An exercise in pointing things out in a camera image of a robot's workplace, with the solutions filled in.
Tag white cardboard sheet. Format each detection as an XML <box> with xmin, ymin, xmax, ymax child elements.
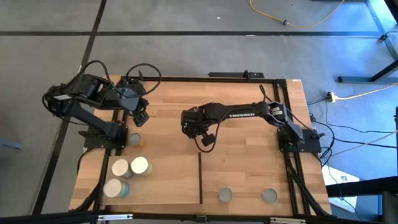
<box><xmin>322</xmin><ymin>164</ymin><xmax>361</xmax><ymax>214</ymax></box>

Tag grey floor plate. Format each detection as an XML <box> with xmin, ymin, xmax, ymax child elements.
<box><xmin>0</xmin><ymin>138</ymin><xmax>25</xmax><ymax>151</ymax></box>

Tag beige floor cable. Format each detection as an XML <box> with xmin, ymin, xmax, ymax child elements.
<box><xmin>329</xmin><ymin>129</ymin><xmax>398</xmax><ymax>158</ymax></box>

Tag black floor cables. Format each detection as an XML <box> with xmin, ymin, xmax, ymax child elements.
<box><xmin>306</xmin><ymin>98</ymin><xmax>398</xmax><ymax>162</ymax></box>

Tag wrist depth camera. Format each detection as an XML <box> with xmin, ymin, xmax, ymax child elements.
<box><xmin>133</xmin><ymin>110</ymin><xmax>150</xmax><ymax>128</ymax></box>
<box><xmin>201</xmin><ymin>133</ymin><xmax>216</xmax><ymax>147</ymax></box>

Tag tall tin can silver lid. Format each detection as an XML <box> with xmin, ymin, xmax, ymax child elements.
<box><xmin>111</xmin><ymin>158</ymin><xmax>135</xmax><ymax>180</ymax></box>

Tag blue label tin can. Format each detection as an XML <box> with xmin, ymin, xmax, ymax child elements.
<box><xmin>261</xmin><ymin>188</ymin><xmax>278</xmax><ymax>205</ymax></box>
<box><xmin>103</xmin><ymin>178</ymin><xmax>131</xmax><ymax>199</ymax></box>

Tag black metal stand legs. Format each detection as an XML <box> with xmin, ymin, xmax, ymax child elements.
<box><xmin>337</xmin><ymin>0</ymin><xmax>398</xmax><ymax>85</ymax></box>

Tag pink patterned container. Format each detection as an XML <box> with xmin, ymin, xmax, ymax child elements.
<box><xmin>218</xmin><ymin>187</ymin><xmax>233</xmax><ymax>203</ymax></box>

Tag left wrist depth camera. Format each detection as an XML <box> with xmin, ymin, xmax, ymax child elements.
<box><xmin>133</xmin><ymin>110</ymin><xmax>150</xmax><ymax>128</ymax></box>

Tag colourful patterned box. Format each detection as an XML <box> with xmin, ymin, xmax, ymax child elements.
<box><xmin>129</xmin><ymin>133</ymin><xmax>146</xmax><ymax>148</ymax></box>

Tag yellow extension cord with plug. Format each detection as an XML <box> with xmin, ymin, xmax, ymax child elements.
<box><xmin>326</xmin><ymin>82</ymin><xmax>398</xmax><ymax>103</ymax></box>

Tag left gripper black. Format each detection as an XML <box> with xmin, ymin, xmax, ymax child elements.
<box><xmin>118</xmin><ymin>79</ymin><xmax>150</xmax><ymax>118</ymax></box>

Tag black metal beam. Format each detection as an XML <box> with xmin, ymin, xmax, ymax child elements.
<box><xmin>325</xmin><ymin>175</ymin><xmax>398</xmax><ymax>198</ymax></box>

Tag silver bracket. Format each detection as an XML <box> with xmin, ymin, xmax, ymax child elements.
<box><xmin>97</xmin><ymin>213</ymin><xmax>134</xmax><ymax>222</ymax></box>
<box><xmin>269</xmin><ymin>217</ymin><xmax>307</xmax><ymax>224</ymax></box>

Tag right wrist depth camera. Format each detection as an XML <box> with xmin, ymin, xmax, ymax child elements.
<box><xmin>201</xmin><ymin>133</ymin><xmax>216</xmax><ymax>147</ymax></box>

